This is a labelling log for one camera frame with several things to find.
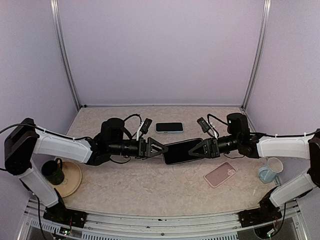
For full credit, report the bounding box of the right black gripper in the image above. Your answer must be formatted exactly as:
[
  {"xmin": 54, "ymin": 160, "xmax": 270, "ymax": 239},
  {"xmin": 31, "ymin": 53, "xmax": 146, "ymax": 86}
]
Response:
[{"xmin": 189, "ymin": 133, "xmax": 241, "ymax": 158}]

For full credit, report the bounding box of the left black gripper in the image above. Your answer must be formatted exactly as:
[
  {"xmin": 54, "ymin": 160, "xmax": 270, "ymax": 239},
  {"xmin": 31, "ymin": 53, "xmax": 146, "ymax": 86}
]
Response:
[{"xmin": 108, "ymin": 137, "xmax": 169, "ymax": 160}]

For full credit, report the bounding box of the black phone silver edge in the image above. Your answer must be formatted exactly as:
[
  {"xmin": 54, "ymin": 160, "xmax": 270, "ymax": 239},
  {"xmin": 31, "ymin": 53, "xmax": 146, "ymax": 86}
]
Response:
[{"xmin": 163, "ymin": 138, "xmax": 204, "ymax": 165}]

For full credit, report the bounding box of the black phone case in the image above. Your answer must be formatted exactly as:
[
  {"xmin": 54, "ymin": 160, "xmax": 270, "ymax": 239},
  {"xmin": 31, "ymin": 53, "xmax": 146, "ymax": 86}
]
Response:
[{"xmin": 162, "ymin": 137, "xmax": 205, "ymax": 166}]

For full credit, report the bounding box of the light blue phone case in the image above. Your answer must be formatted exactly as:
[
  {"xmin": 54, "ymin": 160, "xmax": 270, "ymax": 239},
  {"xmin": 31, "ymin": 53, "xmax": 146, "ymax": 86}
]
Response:
[{"xmin": 155, "ymin": 122, "xmax": 185, "ymax": 135}]

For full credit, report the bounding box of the black phone teal edge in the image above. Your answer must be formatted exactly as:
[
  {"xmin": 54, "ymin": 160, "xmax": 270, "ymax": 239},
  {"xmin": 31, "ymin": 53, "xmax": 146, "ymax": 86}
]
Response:
[{"xmin": 156, "ymin": 122, "xmax": 183, "ymax": 133}]

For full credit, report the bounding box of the pink phone case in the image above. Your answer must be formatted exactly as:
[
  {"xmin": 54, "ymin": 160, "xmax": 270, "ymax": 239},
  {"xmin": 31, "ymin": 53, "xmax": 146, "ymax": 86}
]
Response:
[{"xmin": 204, "ymin": 162, "xmax": 237, "ymax": 188}]

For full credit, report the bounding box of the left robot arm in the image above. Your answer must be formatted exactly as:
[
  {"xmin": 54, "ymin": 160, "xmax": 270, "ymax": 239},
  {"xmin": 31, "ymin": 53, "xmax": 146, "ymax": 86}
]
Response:
[{"xmin": 4, "ymin": 117, "xmax": 168, "ymax": 223}]

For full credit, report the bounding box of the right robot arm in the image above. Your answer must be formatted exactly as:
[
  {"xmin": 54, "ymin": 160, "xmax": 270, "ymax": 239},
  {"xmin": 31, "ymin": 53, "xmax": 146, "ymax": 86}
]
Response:
[{"xmin": 188, "ymin": 112, "xmax": 320, "ymax": 222}]

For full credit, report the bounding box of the light blue mug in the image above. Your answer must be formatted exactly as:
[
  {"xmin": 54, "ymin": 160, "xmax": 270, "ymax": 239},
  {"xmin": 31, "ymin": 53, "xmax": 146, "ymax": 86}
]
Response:
[{"xmin": 258, "ymin": 157, "xmax": 284, "ymax": 184}]

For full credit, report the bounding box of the beige round plate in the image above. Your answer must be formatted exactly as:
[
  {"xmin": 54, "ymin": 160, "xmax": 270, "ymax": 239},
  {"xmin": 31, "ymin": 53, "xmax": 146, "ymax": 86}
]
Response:
[{"xmin": 47, "ymin": 161, "xmax": 82, "ymax": 198}]

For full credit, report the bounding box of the dark green mug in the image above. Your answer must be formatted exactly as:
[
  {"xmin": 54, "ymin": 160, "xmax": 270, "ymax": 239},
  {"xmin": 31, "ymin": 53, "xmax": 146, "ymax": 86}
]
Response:
[{"xmin": 41, "ymin": 158, "xmax": 65, "ymax": 186}]

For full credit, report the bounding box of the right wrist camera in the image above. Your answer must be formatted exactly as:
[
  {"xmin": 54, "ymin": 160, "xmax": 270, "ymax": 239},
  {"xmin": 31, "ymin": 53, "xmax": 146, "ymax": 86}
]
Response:
[{"xmin": 197, "ymin": 117, "xmax": 220, "ymax": 139}]

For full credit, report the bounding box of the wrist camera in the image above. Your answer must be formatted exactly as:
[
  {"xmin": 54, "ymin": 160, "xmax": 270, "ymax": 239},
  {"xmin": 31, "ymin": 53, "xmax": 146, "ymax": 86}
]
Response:
[
  {"xmin": 197, "ymin": 117, "xmax": 220, "ymax": 139},
  {"xmin": 136, "ymin": 118, "xmax": 153, "ymax": 141}
]

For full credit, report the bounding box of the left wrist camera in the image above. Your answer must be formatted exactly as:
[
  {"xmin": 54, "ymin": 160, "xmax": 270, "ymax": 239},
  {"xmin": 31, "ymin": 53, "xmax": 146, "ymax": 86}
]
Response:
[{"xmin": 136, "ymin": 118, "xmax": 153, "ymax": 141}]

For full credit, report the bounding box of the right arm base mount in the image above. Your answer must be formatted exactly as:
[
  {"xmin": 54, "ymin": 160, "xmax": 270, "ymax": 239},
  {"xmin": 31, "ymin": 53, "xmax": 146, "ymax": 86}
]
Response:
[{"xmin": 238, "ymin": 207, "xmax": 282, "ymax": 228}]

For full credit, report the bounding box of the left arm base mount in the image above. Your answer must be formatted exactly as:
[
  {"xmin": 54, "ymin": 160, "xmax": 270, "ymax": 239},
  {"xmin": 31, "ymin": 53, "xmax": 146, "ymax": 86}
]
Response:
[{"xmin": 43, "ymin": 207, "xmax": 88, "ymax": 228}]

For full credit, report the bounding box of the front aluminium rail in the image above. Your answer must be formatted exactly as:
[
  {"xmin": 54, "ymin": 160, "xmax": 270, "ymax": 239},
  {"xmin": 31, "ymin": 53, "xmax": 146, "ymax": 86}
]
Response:
[{"xmin": 17, "ymin": 197, "xmax": 308, "ymax": 240}]

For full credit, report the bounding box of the left aluminium frame post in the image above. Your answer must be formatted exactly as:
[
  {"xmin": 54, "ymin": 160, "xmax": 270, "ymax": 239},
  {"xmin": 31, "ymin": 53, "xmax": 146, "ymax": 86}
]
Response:
[{"xmin": 50, "ymin": 0, "xmax": 82, "ymax": 111}]

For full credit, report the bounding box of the aluminium frame post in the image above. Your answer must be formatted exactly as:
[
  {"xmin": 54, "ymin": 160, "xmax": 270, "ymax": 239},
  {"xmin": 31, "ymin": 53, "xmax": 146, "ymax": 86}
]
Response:
[
  {"xmin": 241, "ymin": 0, "xmax": 272, "ymax": 112},
  {"xmin": 50, "ymin": 0, "xmax": 82, "ymax": 111}
]

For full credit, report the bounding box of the right aluminium frame post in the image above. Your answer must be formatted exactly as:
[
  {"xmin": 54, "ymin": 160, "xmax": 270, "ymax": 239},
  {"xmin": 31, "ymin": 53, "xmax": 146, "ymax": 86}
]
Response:
[{"xmin": 241, "ymin": 0, "xmax": 272, "ymax": 112}]

